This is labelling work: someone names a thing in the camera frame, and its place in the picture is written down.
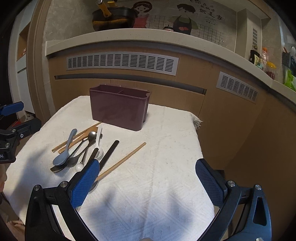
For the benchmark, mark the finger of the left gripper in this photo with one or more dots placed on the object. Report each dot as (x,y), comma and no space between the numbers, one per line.
(9,109)

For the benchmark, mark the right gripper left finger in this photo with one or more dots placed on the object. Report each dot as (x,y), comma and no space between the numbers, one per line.
(41,222)

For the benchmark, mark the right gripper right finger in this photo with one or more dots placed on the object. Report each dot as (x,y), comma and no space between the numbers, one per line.
(254,222)

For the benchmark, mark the light blue plastic spoon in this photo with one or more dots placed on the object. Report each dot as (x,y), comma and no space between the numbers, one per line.
(61,158)

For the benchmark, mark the steel spoon white ball end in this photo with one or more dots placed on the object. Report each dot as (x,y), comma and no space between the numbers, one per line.
(91,140)

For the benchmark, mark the wooden spoon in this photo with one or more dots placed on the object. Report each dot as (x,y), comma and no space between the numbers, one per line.
(77,140)

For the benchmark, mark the long black handled spoon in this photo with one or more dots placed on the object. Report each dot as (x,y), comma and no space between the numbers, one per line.
(105,159)

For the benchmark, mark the white plastic spoon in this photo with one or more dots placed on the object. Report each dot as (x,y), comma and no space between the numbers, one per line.
(99,154)

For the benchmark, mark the wooden chopstick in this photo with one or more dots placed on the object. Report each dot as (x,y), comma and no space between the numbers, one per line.
(111,169)
(75,137)

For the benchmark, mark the cartoon kitchen backsplash sticker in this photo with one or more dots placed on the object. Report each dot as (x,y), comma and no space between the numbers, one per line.
(207,20)

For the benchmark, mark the black shovel shaped spoon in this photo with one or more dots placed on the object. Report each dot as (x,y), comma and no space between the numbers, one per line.
(56,169)

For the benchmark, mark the beige stone countertop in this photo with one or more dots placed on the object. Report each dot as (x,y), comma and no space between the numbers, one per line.
(182,41)

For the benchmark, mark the white textured table cloth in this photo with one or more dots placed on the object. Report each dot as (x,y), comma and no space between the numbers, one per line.
(155,193)

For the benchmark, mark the maroon plastic utensil holder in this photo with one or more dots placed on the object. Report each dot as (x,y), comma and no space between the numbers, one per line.
(119,106)

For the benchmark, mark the small grey vent grille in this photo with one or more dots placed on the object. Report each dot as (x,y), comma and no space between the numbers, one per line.
(237,87)

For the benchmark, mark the black and yellow wok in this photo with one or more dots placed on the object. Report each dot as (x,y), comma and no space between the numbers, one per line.
(112,17)

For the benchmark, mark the green plastic bag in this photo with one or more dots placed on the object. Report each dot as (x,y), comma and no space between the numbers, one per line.
(290,80)

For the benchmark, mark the jar with yellow lid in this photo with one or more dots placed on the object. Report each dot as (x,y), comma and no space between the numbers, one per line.
(270,69)

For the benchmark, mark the clear bottle orange cap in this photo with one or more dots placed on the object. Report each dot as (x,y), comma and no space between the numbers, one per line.
(263,58)

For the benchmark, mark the dark sauce bottle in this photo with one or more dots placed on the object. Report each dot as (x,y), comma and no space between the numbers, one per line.
(254,57)

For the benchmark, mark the long grey vent grille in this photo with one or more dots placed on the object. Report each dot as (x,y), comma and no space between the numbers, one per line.
(140,61)

